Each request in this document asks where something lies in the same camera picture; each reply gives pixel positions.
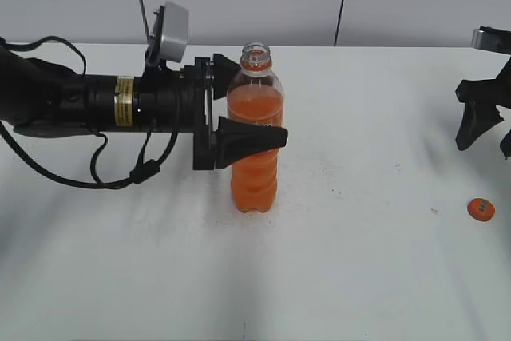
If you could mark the orange bottle cap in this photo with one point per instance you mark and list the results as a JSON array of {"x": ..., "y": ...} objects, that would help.
[{"x": 481, "y": 209}]

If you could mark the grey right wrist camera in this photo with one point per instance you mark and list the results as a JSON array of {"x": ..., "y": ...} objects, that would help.
[{"x": 491, "y": 39}]

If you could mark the orange soda plastic bottle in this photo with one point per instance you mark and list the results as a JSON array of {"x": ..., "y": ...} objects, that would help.
[{"x": 255, "y": 105}]

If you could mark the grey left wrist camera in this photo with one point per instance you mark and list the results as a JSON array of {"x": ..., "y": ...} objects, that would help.
[{"x": 169, "y": 38}]

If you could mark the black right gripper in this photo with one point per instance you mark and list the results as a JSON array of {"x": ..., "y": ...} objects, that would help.
[{"x": 480, "y": 112}]

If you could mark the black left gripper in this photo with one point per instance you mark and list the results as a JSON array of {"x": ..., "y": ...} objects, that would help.
[{"x": 180, "y": 101}]

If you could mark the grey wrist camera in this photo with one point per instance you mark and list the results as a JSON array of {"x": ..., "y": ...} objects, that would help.
[
  {"x": 169, "y": 38},
  {"x": 491, "y": 39}
]

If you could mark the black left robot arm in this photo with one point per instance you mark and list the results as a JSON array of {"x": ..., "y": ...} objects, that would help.
[{"x": 46, "y": 100}]

